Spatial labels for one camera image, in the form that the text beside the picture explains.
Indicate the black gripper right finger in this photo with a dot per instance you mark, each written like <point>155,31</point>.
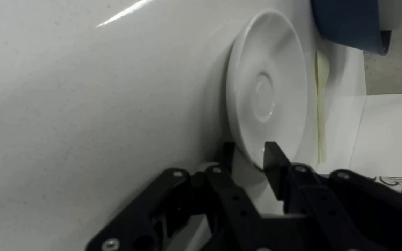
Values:
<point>331,214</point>

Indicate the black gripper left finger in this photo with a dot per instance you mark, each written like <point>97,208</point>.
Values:
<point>229,204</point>

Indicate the small white plate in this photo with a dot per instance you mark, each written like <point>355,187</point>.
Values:
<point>265,92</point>

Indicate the dark blue bowl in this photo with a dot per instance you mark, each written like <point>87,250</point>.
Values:
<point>345,23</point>

